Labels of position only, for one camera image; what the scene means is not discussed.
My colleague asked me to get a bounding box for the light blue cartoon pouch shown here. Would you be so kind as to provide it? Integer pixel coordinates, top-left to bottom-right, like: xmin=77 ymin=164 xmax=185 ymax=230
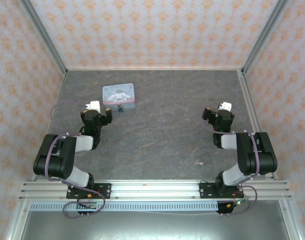
xmin=102 ymin=83 xmax=137 ymax=110

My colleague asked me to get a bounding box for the small green circuit board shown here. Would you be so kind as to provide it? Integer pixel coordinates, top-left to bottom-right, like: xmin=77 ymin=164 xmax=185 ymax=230
xmin=226 ymin=197 xmax=249 ymax=209
xmin=78 ymin=201 xmax=98 ymax=210

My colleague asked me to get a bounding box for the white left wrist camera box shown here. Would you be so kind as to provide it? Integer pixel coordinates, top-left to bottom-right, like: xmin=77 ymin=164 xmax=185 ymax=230
xmin=85 ymin=100 xmax=102 ymax=114

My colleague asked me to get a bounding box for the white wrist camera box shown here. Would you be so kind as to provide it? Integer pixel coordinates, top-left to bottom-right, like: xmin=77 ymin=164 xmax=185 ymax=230
xmin=218 ymin=101 xmax=233 ymax=112
xmin=85 ymin=100 xmax=102 ymax=114

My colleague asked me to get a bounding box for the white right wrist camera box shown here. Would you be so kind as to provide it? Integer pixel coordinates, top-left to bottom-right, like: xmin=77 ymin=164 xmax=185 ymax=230
xmin=218 ymin=101 xmax=233 ymax=112

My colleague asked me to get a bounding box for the aluminium side rail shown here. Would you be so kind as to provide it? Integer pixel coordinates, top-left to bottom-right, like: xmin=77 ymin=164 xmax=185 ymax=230
xmin=238 ymin=70 xmax=279 ymax=181

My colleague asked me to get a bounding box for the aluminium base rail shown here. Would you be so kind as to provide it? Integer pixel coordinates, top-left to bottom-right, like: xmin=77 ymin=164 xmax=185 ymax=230
xmin=19 ymin=179 xmax=293 ymax=201

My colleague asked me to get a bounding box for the aluminium corner post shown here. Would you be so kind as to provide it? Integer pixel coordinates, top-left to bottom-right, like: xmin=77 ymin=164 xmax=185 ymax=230
xmin=240 ymin=0 xmax=291 ymax=77
xmin=18 ymin=0 xmax=69 ymax=77

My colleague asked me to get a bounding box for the white slotted cable duct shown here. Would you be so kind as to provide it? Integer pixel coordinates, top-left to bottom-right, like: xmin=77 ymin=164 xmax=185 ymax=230
xmin=29 ymin=201 xmax=220 ymax=212

